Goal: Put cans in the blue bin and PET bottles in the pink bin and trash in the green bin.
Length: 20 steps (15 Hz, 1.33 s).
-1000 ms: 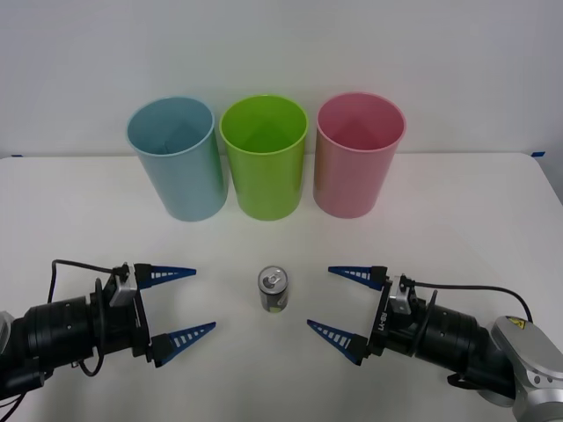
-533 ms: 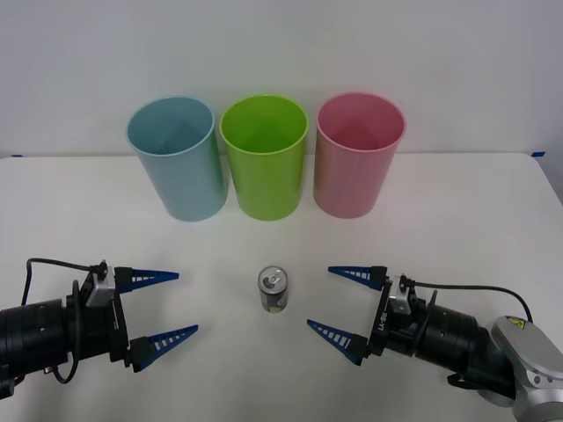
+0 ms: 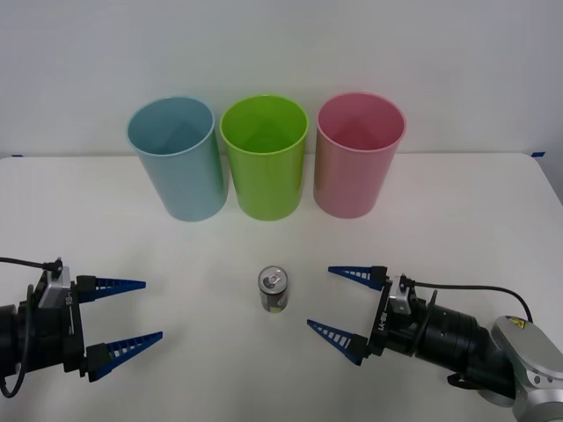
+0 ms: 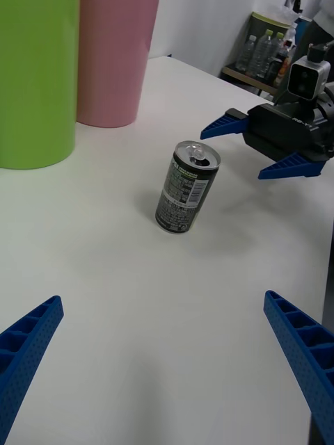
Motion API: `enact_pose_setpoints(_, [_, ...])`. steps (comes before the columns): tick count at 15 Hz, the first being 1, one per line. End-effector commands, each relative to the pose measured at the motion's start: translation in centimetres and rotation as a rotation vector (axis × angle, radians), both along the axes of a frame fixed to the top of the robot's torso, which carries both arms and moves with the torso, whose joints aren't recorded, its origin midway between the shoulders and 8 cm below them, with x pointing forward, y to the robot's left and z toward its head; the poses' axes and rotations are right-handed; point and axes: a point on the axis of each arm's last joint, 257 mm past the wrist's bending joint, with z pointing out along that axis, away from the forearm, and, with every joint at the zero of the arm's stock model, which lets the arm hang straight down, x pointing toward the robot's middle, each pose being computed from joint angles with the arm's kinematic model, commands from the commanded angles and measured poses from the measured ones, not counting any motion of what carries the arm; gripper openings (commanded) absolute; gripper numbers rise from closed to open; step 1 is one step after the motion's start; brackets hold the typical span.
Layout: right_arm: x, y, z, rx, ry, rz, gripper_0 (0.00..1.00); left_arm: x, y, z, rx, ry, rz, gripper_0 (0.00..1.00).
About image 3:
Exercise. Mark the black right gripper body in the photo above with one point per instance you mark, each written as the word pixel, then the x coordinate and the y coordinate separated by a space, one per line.
pixel 396 334

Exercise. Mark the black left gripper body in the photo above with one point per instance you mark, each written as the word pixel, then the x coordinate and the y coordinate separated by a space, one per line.
pixel 53 338

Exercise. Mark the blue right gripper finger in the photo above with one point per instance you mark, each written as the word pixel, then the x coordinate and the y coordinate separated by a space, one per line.
pixel 343 340
pixel 365 274

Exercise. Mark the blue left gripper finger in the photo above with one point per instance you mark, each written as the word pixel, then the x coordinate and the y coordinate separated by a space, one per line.
pixel 119 351
pixel 110 286

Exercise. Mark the black drink can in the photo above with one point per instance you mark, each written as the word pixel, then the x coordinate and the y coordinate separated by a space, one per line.
pixel 272 299

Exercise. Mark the right arm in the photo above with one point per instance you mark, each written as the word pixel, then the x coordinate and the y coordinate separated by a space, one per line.
pixel 448 334

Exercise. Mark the left arm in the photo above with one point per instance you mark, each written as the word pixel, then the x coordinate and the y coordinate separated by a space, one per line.
pixel 9 334

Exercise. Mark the pink plastic bin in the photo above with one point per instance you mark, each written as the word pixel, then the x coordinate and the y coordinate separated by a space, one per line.
pixel 347 184

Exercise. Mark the pale blue plastic bin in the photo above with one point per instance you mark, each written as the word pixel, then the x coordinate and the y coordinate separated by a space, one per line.
pixel 184 184

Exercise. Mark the green plastic bin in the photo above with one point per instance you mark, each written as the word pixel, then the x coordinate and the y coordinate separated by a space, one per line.
pixel 268 184

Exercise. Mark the right arm wrist camera box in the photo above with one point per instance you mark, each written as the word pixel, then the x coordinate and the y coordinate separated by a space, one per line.
pixel 402 303

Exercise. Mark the arm wrist camera box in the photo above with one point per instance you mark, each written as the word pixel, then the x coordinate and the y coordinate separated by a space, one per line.
pixel 55 288
pixel 402 303

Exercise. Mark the left arm wrist camera box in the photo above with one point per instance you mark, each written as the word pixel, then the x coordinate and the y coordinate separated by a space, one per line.
pixel 55 288

